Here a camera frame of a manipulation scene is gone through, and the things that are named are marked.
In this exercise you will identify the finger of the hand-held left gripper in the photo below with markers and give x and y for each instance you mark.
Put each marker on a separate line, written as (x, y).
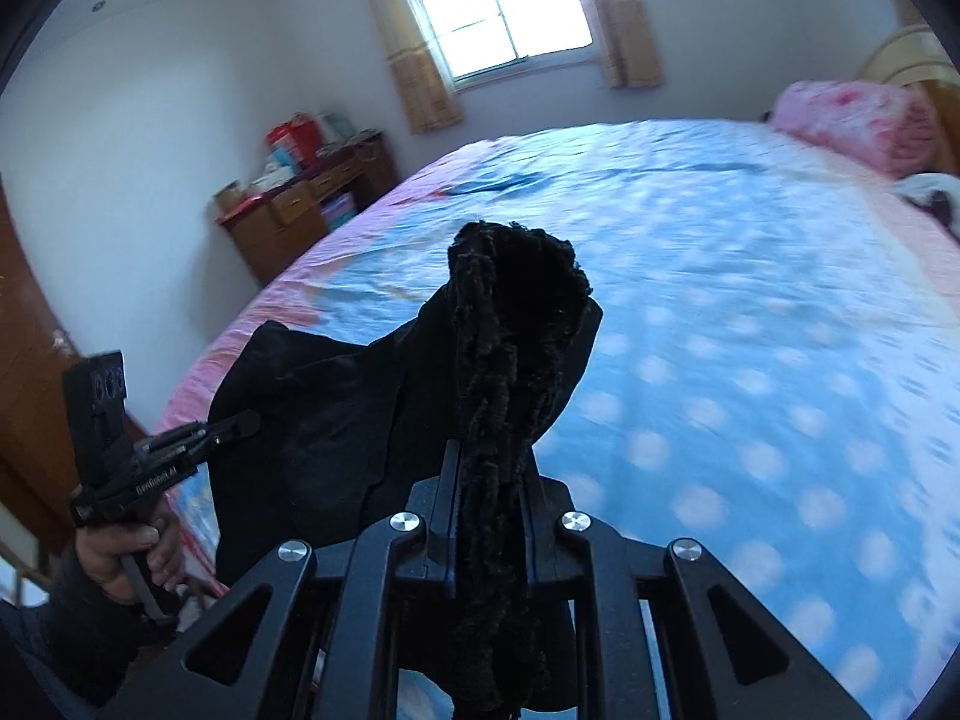
(225, 429)

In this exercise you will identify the wooden bed headboard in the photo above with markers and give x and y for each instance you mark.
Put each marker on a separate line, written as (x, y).
(907, 60)

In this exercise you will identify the sliding glass window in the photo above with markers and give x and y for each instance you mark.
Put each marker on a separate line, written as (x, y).
(495, 7)

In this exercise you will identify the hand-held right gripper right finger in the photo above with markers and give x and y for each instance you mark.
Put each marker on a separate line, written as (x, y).
(541, 525)

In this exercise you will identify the patterned white pillow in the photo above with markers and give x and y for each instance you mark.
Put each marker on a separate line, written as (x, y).
(934, 195)

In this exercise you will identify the pink floral blanket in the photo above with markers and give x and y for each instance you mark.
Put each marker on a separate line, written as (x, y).
(855, 120)

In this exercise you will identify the person's left forearm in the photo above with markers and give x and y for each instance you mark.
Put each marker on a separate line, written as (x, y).
(67, 630)

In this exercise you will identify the blue polka dot bed sheet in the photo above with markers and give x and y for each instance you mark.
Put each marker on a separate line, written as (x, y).
(712, 315)

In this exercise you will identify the wooden desk with drawers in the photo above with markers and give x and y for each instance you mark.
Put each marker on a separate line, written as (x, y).
(285, 225)

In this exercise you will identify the black pants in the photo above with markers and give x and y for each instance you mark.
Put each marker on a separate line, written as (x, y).
(337, 405)

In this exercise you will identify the beige patterned curtain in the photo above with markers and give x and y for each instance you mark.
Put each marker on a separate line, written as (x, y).
(420, 82)
(630, 37)

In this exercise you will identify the cardboard box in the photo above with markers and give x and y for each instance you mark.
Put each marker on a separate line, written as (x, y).
(231, 196)

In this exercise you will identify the person's left hand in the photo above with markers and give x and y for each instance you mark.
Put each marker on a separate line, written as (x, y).
(112, 551)

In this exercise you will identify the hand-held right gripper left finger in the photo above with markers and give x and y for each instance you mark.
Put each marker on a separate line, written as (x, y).
(448, 495)

